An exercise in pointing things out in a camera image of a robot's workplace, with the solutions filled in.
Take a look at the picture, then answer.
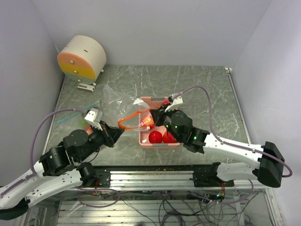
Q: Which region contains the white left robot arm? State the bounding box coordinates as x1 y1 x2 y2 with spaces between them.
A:
0 121 124 220

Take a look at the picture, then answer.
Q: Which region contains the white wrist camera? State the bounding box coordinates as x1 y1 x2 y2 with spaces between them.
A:
84 108 103 131
165 96 183 112

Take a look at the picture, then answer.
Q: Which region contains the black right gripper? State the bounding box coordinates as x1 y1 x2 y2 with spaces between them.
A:
150 103 182 142

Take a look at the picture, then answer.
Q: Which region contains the clear red-zipper zip bag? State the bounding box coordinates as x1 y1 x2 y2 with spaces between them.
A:
103 85 152 131

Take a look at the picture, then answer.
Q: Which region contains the small metal bracket block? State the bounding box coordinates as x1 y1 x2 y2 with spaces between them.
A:
77 83 95 93

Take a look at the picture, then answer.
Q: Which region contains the red apple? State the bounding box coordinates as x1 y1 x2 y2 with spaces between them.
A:
149 131 163 144

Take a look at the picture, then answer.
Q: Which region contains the round cream drawer cabinet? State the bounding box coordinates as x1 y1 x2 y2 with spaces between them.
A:
57 35 107 85

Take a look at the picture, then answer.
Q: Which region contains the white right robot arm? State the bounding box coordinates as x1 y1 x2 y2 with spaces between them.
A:
150 108 285 188

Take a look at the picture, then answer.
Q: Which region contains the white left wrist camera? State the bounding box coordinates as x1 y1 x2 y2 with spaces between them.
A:
84 108 103 131

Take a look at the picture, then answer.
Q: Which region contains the yellow-red peach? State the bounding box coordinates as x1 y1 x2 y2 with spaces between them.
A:
140 113 155 130

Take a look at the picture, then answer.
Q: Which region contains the pink perforated plastic basket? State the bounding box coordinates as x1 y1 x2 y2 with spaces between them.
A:
139 97 180 148

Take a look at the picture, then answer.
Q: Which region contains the clear blue-zipper zip bag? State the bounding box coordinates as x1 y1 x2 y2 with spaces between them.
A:
55 100 101 130

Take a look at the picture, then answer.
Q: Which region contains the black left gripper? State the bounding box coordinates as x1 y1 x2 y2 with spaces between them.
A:
77 119 124 161

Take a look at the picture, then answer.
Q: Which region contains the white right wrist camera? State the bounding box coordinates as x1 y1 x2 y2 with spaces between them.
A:
165 96 183 112

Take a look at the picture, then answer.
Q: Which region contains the green grape bunch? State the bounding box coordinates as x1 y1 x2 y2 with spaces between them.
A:
78 119 89 128

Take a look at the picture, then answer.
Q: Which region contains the aluminium frame rail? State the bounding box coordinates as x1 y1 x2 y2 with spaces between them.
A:
25 169 273 191

